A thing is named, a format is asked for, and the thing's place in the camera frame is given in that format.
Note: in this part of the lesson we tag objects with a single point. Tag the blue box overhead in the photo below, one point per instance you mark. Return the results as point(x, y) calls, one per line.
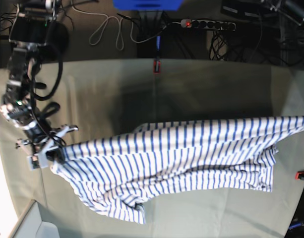
point(147, 4)

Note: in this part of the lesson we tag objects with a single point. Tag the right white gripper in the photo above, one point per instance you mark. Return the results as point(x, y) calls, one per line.
point(42, 148)

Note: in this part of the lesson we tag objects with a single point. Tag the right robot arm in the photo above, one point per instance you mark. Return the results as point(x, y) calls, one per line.
point(36, 37)

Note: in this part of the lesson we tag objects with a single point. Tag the red black clamp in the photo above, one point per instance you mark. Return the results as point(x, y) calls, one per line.
point(156, 61)
point(299, 175)

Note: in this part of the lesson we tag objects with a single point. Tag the black power strip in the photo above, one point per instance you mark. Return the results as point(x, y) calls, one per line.
point(208, 25)

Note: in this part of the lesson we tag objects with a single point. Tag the black round disc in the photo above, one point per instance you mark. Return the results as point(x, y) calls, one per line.
point(60, 39)

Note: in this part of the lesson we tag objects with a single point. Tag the blue white striped t-shirt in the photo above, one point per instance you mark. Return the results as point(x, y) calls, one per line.
point(115, 176)

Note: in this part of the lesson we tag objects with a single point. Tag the red black right clamp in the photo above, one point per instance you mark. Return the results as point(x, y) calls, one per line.
point(299, 175)

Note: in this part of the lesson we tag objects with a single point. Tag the red black centre clamp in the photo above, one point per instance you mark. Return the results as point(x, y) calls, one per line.
point(156, 61)

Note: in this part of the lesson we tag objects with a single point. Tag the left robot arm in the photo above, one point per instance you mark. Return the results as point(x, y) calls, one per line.
point(292, 9)

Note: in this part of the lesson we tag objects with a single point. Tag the green table cloth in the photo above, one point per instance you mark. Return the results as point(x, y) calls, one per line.
point(111, 97)

